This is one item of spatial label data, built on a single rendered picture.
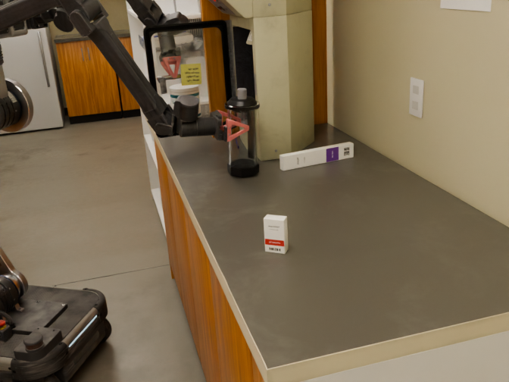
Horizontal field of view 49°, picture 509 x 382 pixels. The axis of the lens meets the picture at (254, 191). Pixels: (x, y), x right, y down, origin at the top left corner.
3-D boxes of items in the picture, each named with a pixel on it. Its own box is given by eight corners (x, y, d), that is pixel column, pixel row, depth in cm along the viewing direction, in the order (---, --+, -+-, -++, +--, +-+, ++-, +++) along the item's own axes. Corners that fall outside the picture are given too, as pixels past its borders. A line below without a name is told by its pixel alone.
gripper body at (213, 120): (215, 111, 177) (192, 112, 175) (223, 119, 168) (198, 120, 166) (215, 131, 179) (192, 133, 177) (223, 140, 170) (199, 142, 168)
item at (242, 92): (251, 104, 179) (251, 84, 177) (260, 112, 171) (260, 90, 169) (223, 108, 177) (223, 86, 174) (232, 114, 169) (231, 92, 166)
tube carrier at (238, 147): (254, 161, 188) (253, 97, 179) (264, 171, 178) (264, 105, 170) (223, 164, 185) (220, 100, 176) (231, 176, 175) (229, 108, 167)
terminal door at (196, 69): (234, 126, 218) (226, 19, 203) (156, 139, 208) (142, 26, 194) (233, 126, 219) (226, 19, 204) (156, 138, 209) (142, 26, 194)
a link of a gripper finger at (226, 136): (245, 113, 175) (215, 114, 172) (251, 118, 169) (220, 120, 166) (244, 134, 177) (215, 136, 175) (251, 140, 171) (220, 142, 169)
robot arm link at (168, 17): (148, 5, 206) (142, 20, 201) (172, -6, 200) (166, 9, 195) (169, 29, 214) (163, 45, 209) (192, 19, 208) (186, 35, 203)
